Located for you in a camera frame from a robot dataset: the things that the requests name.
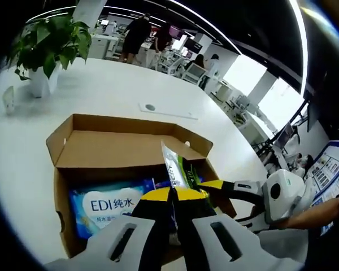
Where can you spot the long curved ceiling light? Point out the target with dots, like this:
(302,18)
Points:
(214,29)

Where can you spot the blue wet wipes pack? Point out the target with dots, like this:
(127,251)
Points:
(101,203)

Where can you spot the blue white wall poster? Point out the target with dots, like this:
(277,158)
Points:
(327,169)

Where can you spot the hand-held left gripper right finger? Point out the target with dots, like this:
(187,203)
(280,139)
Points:
(251,257)

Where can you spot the brown cardboard shoe box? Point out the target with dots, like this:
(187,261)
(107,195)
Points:
(115,146)

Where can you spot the black computer monitor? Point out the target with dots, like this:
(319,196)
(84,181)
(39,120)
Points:
(284,135)

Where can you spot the purple display screen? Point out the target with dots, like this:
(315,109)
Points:
(176,32)

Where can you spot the dark display screen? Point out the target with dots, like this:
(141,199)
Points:
(192,45)

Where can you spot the clear glass cup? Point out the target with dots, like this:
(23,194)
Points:
(9,98)

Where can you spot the green plant in white pot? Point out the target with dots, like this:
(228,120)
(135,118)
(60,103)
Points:
(45,36)

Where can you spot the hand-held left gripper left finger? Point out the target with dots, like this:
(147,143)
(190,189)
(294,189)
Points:
(96,254)

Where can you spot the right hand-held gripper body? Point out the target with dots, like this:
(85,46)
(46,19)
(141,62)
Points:
(288,197)

